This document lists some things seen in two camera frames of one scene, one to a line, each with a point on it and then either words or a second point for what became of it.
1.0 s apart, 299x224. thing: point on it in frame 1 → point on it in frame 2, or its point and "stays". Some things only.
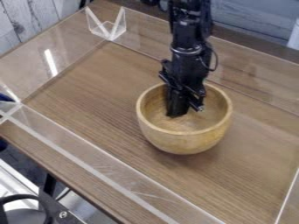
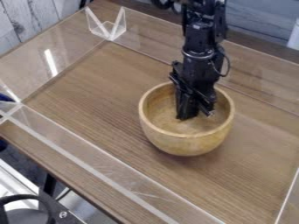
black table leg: (49, 184) stays
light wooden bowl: (188, 134) stays
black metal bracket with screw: (57, 212) stays
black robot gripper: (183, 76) → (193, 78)
